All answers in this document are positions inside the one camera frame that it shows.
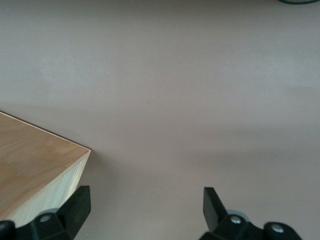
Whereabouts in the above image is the light wooden drawer cabinet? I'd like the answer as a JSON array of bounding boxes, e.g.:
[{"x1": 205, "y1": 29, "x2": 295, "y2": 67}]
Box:
[{"x1": 0, "y1": 110, "x2": 91, "y2": 223}]

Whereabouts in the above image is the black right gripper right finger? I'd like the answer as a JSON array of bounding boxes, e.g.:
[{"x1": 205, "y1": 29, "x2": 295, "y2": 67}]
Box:
[{"x1": 198, "y1": 187, "x2": 301, "y2": 240}]

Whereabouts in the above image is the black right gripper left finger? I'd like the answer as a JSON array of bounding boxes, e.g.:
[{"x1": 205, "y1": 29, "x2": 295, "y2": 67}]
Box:
[{"x1": 0, "y1": 185, "x2": 92, "y2": 240}]

